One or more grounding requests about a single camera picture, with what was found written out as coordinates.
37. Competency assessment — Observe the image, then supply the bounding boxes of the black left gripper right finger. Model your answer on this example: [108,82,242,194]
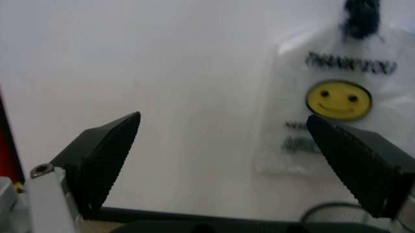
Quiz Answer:
[305,114,415,220]

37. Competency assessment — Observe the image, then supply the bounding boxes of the wire mesh trash bin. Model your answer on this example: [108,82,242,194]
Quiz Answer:
[299,201,415,233]

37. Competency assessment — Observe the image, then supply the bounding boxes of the grey box with yellow button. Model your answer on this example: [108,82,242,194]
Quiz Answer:
[0,176,26,214]

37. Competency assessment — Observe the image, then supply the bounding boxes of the dark wall hook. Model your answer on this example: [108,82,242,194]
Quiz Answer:
[338,0,382,39]

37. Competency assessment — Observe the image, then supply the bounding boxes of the clear smiley garbage bag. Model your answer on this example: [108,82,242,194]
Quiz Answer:
[252,23,415,178]

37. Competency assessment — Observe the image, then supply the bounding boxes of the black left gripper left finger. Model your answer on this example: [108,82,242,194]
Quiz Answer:
[28,111,141,233]

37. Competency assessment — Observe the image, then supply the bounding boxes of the black baseboard strip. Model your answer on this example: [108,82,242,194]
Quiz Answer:
[82,206,302,222]

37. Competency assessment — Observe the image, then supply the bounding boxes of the red and black panel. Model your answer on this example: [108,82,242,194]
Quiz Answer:
[0,83,27,192]

